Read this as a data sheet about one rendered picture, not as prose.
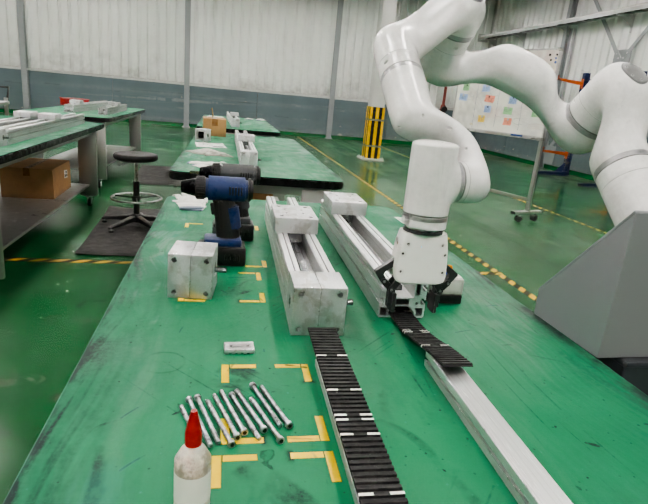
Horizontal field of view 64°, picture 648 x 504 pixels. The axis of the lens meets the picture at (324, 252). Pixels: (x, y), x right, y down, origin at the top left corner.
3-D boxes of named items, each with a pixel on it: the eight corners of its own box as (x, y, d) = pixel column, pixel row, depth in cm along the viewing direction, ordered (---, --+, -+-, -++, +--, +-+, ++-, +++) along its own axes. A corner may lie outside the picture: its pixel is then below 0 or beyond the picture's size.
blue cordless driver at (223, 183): (249, 267, 130) (254, 180, 124) (167, 265, 126) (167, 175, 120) (248, 258, 138) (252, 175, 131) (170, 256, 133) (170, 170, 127)
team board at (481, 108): (428, 196, 732) (451, 48, 676) (455, 196, 757) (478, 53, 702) (514, 223, 609) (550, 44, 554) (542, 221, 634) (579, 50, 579)
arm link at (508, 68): (635, 124, 115) (585, 170, 128) (635, 92, 121) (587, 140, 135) (432, 23, 113) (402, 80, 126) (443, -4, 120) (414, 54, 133)
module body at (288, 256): (334, 316, 106) (338, 277, 104) (285, 315, 105) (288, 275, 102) (293, 221, 182) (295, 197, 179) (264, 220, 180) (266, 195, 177)
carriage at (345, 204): (365, 224, 162) (367, 203, 160) (330, 222, 160) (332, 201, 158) (353, 213, 177) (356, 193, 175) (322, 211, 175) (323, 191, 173)
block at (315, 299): (355, 336, 98) (361, 289, 96) (290, 335, 96) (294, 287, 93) (346, 316, 107) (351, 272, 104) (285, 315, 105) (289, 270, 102)
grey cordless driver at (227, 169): (257, 241, 153) (261, 167, 147) (187, 239, 149) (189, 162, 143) (255, 235, 160) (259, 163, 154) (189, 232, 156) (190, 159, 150)
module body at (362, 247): (422, 317, 110) (428, 279, 107) (377, 317, 108) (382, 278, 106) (346, 224, 185) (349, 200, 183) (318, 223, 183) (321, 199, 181)
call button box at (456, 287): (460, 304, 119) (465, 278, 118) (420, 303, 118) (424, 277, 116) (447, 291, 127) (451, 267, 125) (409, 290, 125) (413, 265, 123)
